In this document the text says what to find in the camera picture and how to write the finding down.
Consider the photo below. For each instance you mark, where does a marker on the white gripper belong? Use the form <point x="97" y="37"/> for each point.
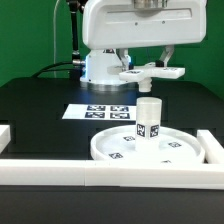
<point x="119" y="24"/>

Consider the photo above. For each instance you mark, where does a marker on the white cross-shaped table base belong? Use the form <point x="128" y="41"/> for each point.
<point x="143" y="75"/>

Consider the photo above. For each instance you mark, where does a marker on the white round table top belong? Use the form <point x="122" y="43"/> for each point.
<point x="170" y="146"/>

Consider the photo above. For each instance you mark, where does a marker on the white fiducial marker sheet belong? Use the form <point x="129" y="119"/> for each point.
<point x="100" y="112"/>

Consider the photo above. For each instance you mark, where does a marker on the white right fence piece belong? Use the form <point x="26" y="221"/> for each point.
<point x="214" y="152"/>

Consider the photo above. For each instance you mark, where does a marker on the white fence piece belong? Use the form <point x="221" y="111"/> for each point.
<point x="214" y="152"/>
<point x="5" y="137"/>

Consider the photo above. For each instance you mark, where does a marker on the white left fence piece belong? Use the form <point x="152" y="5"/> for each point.
<point x="5" y="137"/>

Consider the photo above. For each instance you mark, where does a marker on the white front fence rail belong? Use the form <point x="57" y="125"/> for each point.
<point x="107" y="173"/>

